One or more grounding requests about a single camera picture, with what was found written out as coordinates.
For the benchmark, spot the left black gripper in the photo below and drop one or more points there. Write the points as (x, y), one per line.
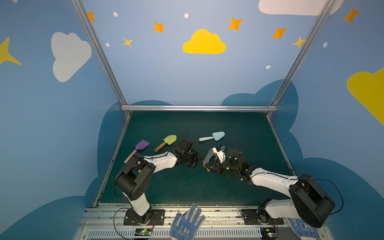
(192, 154)

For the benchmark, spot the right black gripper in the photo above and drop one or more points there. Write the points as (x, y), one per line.
(218, 165)

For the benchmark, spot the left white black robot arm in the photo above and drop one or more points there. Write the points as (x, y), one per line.
(134, 178)

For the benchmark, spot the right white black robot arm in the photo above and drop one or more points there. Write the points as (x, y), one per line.
(307, 200)

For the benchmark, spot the light blue toy shovel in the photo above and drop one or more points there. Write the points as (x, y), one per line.
(215, 136)

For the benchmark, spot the purple pink toy shovel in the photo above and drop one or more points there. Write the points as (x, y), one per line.
(139, 146)

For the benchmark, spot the blue dotted glove centre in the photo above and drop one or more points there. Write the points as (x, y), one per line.
(186, 225)

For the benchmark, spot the blue dotted glove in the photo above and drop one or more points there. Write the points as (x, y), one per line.
(303, 230)
(186, 225)

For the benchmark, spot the right green circuit board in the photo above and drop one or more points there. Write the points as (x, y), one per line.
(269, 234)

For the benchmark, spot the green circuit board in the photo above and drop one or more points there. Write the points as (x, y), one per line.
(269, 234)
(143, 233)

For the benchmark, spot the left green circuit board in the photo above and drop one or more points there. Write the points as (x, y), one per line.
(143, 233)

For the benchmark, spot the blue dotted glove right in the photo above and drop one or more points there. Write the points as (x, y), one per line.
(303, 230)

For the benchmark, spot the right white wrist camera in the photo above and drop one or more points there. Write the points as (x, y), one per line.
(219, 153)

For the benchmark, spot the green toy shovel wooden handle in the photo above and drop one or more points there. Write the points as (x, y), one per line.
(166, 141)

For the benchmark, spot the aluminium front rail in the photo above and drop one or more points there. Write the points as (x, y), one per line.
(105, 222)

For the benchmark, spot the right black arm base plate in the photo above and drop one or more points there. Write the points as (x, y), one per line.
(259, 217)

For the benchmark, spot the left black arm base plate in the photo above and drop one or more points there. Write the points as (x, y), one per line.
(156, 216)

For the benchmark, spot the aluminium rear frame bar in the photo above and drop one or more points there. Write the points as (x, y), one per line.
(200, 108)

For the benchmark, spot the left aluminium frame post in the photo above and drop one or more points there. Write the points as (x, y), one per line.
(91, 33)

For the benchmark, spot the aluminium frame post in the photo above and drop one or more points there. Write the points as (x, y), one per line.
(91, 33)
(311, 38)

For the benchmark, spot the right aluminium frame post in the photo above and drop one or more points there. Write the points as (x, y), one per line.
(311, 38)

